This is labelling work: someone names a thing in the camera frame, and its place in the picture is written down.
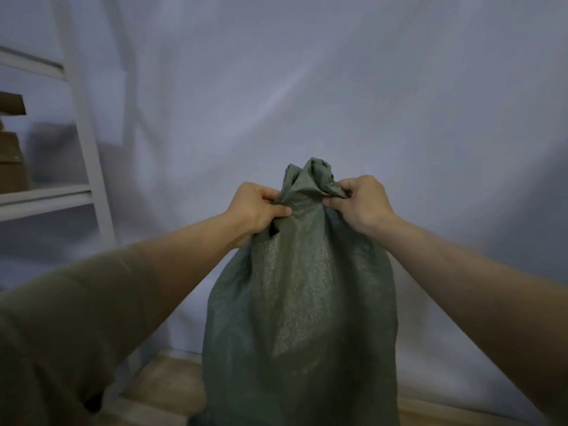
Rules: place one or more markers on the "flat brown cardboard box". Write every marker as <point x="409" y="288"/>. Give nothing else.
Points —
<point x="11" y="104"/>

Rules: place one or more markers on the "person's left thumb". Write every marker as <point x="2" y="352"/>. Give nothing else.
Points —
<point x="277" y="211"/>

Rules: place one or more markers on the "person's left forearm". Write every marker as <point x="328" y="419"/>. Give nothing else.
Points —
<point x="186" y="257"/>

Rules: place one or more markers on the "white backdrop cloth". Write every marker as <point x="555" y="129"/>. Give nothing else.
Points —
<point x="355" y="106"/>

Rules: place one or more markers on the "green woven sack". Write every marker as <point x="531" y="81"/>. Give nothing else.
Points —
<point x="301" y="306"/>

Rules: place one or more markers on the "white metal shelf rack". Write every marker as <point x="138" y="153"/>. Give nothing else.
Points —
<point x="66" y="172"/>

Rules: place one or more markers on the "person's left hand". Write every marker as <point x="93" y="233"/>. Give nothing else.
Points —
<point x="248" y="208"/>

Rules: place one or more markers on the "person's right forearm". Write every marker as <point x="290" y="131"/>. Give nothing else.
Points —
<point x="479" y="301"/>

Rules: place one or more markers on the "person's right thumb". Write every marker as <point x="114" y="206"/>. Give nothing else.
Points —
<point x="333" y="202"/>

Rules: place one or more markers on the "olive shirt sleeve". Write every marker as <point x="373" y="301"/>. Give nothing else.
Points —
<point x="66" y="337"/>

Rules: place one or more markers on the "person's right hand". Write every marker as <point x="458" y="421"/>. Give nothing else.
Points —
<point x="366" y="206"/>

